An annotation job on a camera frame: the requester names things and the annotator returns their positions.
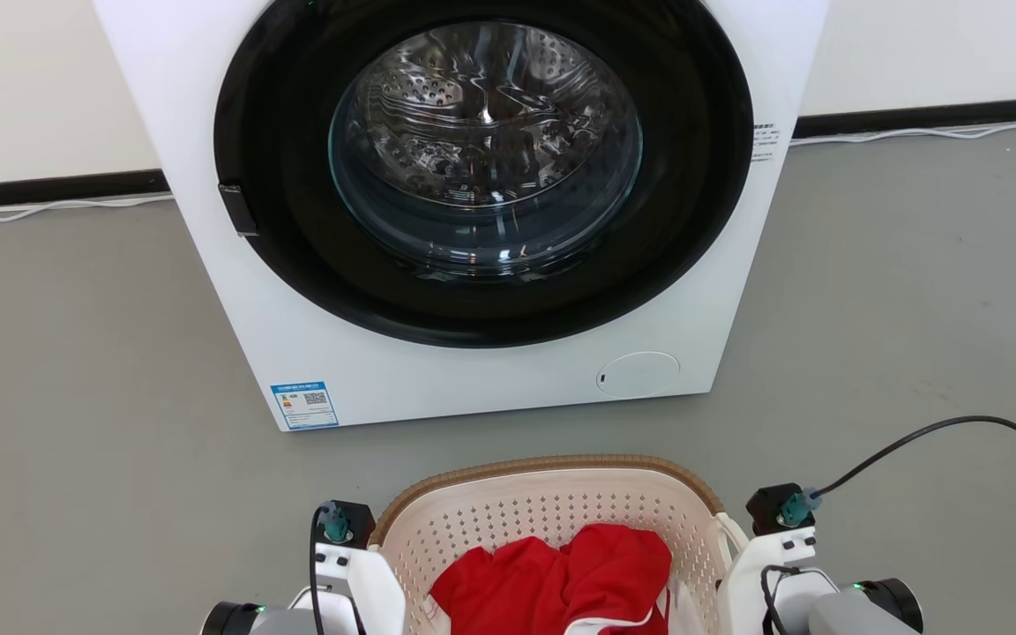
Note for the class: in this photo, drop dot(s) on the red garment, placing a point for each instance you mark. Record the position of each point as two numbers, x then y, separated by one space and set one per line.
561 582

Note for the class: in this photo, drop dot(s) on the black round washer door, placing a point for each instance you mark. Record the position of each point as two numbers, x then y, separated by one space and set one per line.
287 220

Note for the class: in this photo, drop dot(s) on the small printed text label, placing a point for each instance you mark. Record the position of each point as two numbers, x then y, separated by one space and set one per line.
765 143

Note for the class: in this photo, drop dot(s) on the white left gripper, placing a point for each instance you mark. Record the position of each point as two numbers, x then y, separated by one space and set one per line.
367 591

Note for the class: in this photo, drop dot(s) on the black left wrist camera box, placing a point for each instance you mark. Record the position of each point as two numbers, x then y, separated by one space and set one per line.
354 522

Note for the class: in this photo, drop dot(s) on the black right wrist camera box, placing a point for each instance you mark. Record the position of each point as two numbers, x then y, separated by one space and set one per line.
765 506

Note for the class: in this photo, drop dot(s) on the white front-load washing machine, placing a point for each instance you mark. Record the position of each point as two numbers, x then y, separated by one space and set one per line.
208 291

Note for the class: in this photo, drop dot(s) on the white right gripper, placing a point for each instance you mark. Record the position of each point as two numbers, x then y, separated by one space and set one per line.
755 582

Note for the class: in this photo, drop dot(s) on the black baseboard strip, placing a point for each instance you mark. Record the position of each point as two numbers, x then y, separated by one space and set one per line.
931 117
49 189

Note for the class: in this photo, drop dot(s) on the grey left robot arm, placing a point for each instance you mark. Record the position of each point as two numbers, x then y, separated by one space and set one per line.
274 623

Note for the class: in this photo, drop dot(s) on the steel washer drum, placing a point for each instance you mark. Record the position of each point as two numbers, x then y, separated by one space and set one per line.
481 123

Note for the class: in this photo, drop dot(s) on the beige perforated laundry basket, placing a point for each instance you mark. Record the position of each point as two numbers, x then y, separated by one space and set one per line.
517 507

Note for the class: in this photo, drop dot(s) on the white garment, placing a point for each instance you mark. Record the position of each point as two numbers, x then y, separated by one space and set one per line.
683 616

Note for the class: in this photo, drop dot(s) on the round white filter cover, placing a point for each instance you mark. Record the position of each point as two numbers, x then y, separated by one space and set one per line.
640 374

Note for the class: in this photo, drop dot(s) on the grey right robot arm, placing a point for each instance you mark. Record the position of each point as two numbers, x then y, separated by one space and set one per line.
861 613

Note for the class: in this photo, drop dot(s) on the blue energy label sticker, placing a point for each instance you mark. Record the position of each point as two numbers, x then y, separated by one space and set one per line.
304 405

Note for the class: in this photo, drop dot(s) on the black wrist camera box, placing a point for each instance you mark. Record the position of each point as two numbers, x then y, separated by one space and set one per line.
765 506
354 522

